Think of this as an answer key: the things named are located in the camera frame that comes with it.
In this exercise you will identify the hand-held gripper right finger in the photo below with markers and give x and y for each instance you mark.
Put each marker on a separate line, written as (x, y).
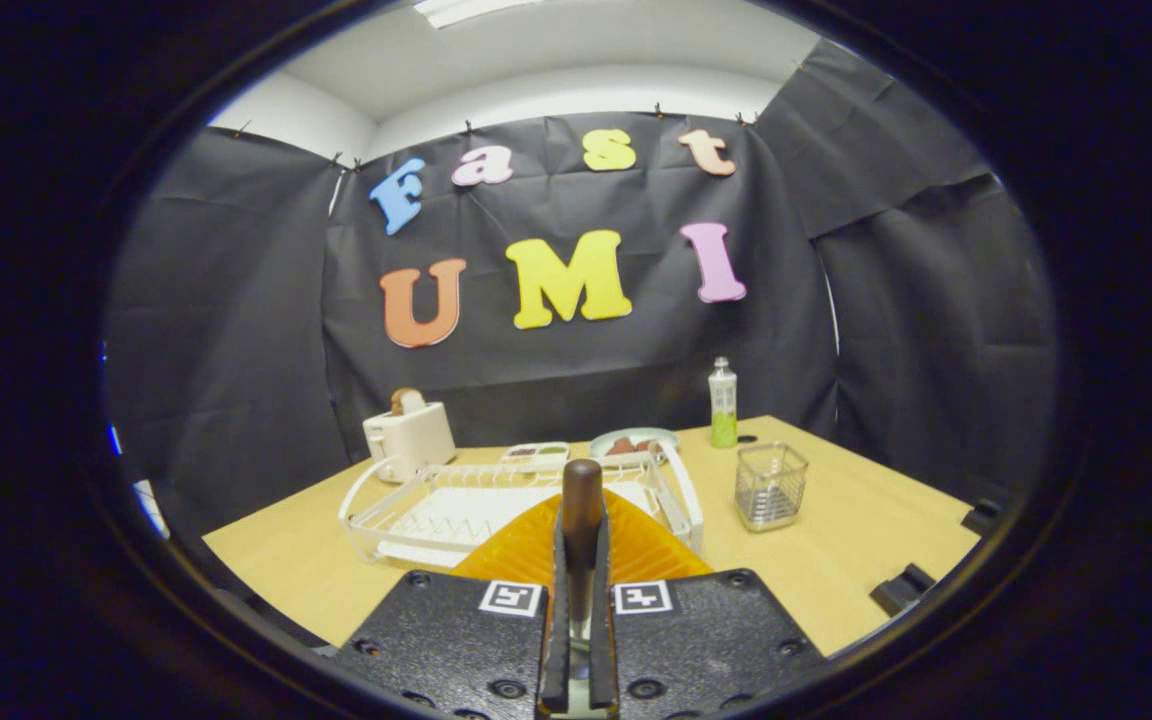
(604, 660)

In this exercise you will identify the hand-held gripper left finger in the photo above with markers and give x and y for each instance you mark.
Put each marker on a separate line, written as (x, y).
(554, 660)

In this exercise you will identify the white dish rack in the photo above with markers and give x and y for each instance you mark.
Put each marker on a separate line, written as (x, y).
(456, 515)

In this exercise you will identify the small plate with food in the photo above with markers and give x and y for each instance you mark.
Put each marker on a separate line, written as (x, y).
(667, 437)

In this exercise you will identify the small divided sauce tray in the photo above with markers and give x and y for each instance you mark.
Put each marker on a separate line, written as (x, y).
(536, 462)

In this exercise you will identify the brown meat patty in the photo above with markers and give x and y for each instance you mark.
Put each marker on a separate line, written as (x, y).
(631, 447)

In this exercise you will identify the white toaster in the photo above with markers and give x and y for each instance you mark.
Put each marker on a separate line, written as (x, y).
(411, 440)

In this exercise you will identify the green and white bottle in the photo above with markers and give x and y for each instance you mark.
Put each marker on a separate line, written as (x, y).
(723, 400)

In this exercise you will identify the brown bread slice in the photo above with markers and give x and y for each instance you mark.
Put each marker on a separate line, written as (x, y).
(408, 400)

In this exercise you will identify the black table clamp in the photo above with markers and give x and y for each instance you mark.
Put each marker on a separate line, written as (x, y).
(903, 590)
(981, 517)

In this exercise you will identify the white board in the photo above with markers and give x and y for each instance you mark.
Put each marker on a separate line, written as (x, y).
(151, 510)

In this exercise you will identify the black backdrop cloth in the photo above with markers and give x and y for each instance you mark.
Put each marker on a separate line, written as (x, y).
(236, 350)

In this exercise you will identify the ceiling light panel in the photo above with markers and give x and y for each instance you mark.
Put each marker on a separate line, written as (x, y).
(466, 10)

